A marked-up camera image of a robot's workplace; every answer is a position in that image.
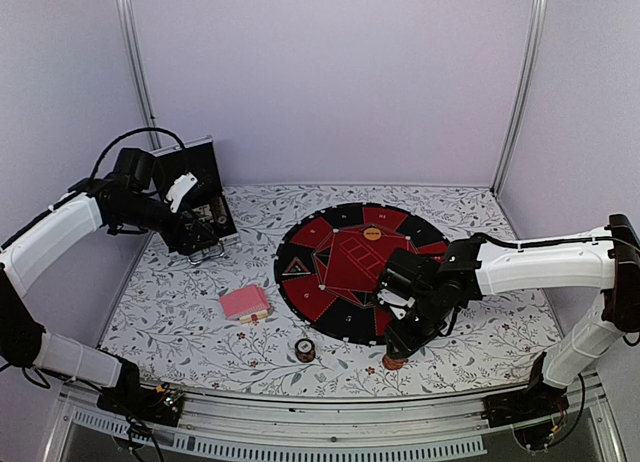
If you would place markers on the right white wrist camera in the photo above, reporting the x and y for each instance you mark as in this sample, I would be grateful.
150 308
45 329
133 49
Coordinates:
396 304

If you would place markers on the round red black poker mat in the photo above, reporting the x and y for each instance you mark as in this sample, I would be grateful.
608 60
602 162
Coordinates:
326 271

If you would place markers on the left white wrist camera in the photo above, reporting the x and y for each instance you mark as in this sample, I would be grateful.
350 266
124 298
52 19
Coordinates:
179 189

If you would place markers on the aluminium poker chip case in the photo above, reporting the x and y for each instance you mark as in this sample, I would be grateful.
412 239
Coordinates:
218 232

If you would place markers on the dark brown chip stack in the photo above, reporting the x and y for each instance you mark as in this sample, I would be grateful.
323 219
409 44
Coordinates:
305 350

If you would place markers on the wooden card holder block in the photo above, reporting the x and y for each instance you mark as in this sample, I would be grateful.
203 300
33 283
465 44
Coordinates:
254 317

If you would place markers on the floral table cloth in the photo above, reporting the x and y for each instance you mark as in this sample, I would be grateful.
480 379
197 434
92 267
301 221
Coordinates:
224 324

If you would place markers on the right aluminium frame post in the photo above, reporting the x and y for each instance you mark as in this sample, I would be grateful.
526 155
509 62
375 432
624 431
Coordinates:
532 46

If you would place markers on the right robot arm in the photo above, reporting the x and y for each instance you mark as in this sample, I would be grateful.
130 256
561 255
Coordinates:
597 269

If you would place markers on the front aluminium rail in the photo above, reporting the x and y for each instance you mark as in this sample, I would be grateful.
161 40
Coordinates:
220 426

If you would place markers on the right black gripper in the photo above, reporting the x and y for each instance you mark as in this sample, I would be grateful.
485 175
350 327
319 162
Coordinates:
405 343

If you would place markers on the pink playing card deck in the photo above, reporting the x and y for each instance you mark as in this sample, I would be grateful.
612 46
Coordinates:
244 303

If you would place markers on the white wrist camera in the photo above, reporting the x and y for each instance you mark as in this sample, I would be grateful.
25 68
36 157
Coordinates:
396 304
179 189

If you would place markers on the orange big blind button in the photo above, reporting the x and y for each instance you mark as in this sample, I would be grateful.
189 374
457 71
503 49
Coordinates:
372 233

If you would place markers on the left aluminium frame post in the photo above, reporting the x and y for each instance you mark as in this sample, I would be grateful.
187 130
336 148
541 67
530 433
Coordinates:
133 53

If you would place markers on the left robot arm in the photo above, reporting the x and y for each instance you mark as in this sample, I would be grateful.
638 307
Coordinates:
51 237

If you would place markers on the aluminium frame post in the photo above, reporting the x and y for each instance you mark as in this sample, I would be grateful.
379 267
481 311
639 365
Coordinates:
532 46
133 53

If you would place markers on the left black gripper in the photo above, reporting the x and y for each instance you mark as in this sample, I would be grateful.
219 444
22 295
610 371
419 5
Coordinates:
186 244

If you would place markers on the orange chip stack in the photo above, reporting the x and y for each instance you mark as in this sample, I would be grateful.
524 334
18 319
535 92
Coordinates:
392 364

